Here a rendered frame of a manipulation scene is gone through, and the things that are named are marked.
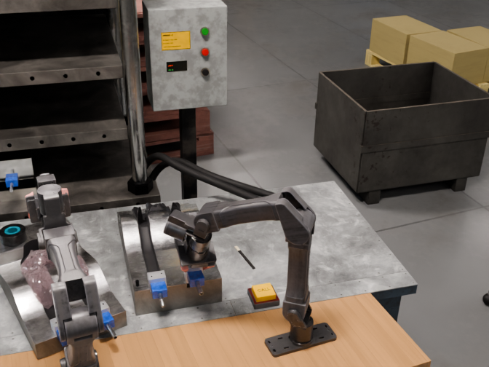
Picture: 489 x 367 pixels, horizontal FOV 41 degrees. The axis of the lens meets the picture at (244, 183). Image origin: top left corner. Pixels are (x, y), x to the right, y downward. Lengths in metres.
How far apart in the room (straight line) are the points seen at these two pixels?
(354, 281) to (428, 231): 1.87
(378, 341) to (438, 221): 2.21
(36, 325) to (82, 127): 0.93
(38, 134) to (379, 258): 1.32
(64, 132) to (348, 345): 1.33
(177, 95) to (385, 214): 1.88
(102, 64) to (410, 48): 3.98
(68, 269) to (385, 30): 5.18
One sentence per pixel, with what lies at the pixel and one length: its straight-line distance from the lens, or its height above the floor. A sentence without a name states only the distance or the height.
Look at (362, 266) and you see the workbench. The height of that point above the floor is 0.80.
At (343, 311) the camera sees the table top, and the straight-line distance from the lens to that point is 2.02.
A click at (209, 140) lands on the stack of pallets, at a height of 0.11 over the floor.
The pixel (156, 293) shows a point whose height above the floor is 0.90.
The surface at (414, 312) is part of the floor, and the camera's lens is 3.34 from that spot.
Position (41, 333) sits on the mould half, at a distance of 1.89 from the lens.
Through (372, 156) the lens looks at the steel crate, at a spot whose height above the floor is 0.34.
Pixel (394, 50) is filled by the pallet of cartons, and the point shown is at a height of 0.26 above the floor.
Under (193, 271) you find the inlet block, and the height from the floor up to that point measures 0.92.
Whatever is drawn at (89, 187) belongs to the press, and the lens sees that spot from 2.68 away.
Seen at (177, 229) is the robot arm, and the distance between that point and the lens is 1.76.
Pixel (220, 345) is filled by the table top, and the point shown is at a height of 0.80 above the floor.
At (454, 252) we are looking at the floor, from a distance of 3.83.
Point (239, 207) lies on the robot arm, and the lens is 1.67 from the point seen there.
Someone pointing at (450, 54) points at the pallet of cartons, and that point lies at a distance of 5.69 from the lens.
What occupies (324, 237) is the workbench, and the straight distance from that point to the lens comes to 2.33.
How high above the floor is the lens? 2.08
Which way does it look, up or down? 29 degrees down
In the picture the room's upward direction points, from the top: 1 degrees clockwise
